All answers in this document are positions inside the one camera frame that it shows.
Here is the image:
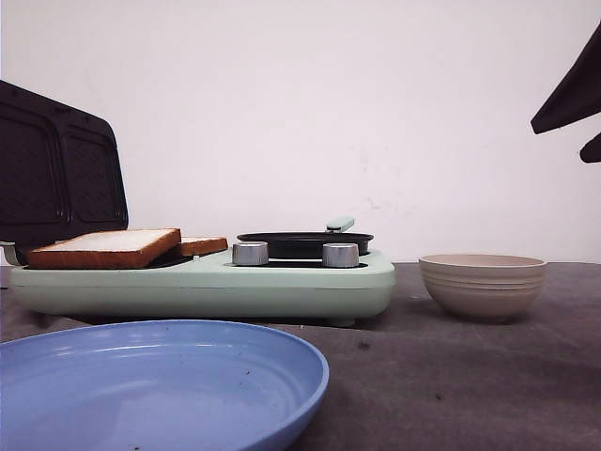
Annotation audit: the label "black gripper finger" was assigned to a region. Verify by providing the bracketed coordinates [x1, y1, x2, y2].
[531, 25, 601, 133]
[579, 133, 601, 163]

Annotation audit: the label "beige ribbed bowl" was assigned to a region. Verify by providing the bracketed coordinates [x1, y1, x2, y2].
[419, 254, 547, 322]

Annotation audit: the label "white bread slice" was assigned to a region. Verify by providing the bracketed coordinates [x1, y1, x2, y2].
[177, 237, 228, 257]
[27, 228, 181, 270]

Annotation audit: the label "breakfast maker hinged lid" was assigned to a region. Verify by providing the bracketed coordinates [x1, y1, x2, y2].
[1, 82, 129, 266]

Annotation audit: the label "mint green breakfast maker base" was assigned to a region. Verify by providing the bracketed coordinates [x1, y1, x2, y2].
[7, 249, 396, 325]

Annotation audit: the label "silver right control knob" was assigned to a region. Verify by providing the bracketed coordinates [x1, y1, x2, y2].
[322, 242, 360, 269]

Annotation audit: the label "silver control knob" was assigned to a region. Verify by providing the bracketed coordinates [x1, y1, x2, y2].
[232, 241, 270, 267]
[322, 242, 360, 269]

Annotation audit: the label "grey felt table mat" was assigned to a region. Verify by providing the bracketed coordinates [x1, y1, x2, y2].
[0, 261, 601, 451]

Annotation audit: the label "silver left control knob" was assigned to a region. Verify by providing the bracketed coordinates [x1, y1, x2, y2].
[232, 241, 270, 267]

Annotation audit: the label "blue plastic plate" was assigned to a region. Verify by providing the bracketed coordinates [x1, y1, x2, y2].
[1, 320, 330, 450]

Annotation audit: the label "black frying pan green handle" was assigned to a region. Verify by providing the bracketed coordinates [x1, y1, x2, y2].
[237, 216, 374, 259]

